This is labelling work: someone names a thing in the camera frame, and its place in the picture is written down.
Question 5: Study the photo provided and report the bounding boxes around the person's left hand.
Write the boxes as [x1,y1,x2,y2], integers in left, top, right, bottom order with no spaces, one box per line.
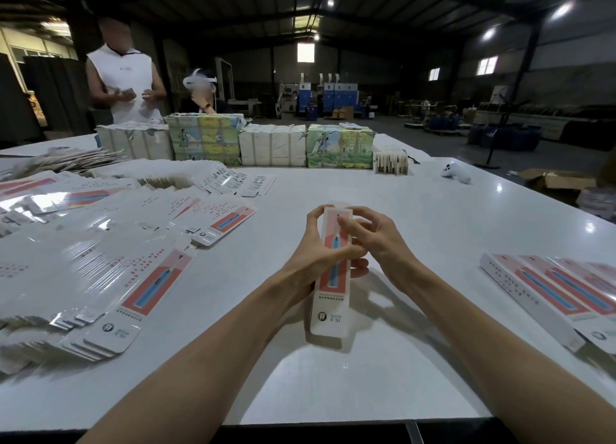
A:
[279,205,370,303]

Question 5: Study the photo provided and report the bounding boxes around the person's right hand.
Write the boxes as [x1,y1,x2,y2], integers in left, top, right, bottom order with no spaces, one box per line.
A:
[337,206,425,294]

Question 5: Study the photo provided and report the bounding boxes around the toothbrush box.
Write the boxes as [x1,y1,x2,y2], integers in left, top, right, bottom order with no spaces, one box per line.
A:
[309,203,354,339]

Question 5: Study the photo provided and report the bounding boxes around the pile of carton blanks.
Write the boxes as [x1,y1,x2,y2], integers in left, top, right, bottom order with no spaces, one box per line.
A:
[0,160,275,373]

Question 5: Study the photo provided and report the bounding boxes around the person's left forearm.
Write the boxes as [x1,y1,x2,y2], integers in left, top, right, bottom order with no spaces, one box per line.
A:
[81,280,304,444]

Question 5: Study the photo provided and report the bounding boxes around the person's right forearm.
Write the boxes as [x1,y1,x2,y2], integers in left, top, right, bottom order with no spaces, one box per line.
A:
[399,264,616,444]

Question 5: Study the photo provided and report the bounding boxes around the small beige card stack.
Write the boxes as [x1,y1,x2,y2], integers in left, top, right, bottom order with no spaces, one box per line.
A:
[373,150,410,175]

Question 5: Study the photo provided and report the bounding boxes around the small white object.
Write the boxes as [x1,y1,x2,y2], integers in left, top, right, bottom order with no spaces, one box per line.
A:
[441,162,473,185]

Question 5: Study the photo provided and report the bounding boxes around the green printed carton bundle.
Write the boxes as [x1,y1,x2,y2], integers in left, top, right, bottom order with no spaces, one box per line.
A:
[306,123,375,169]

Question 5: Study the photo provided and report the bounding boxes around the row of white cartons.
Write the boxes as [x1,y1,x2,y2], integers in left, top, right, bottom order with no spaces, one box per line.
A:
[95,123,175,161]
[239,124,308,167]

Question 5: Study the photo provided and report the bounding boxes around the blue machine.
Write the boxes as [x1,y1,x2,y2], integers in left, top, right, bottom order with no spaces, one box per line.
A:
[296,73,359,117]

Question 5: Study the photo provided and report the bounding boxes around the green yellow carton bundle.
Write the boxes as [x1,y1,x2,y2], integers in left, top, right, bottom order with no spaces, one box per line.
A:
[166,112,246,167]

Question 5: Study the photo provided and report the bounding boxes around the black floor stand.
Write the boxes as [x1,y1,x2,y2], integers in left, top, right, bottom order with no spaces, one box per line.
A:
[476,83,535,169]

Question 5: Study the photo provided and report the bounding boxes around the blue bins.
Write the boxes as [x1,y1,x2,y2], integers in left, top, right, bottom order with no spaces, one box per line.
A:
[468,124,542,152]

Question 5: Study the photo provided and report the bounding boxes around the open cardboard box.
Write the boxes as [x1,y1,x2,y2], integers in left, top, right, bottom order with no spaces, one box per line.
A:
[520,168,598,192]

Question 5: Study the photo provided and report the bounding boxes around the white headset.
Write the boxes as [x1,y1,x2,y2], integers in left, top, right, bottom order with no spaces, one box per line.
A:
[183,68,219,92]

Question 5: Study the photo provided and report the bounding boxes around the white plastic bags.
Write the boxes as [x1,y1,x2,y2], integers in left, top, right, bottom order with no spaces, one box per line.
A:
[577,187,616,219]

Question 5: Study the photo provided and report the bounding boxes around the pile of grey flat sheets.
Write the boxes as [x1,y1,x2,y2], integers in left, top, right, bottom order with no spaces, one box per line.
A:
[0,148,121,178]

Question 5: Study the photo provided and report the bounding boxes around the dark grey cabinet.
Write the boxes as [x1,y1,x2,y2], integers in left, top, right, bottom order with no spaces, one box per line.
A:
[21,56,92,137]

